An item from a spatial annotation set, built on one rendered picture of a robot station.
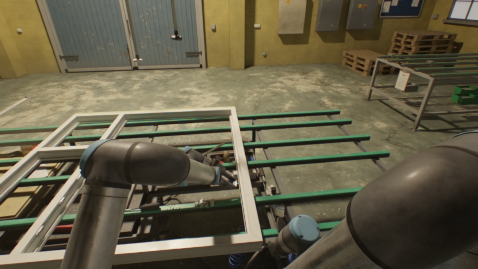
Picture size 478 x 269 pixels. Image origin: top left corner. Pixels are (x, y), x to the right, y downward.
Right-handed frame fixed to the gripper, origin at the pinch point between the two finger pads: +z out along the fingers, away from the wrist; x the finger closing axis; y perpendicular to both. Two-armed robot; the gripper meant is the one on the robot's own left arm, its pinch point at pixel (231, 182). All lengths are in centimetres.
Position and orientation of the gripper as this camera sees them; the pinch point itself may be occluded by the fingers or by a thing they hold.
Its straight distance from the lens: 143.9
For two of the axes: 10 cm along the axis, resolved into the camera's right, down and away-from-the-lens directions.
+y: -6.0, 7.0, 3.9
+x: -0.5, 4.5, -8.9
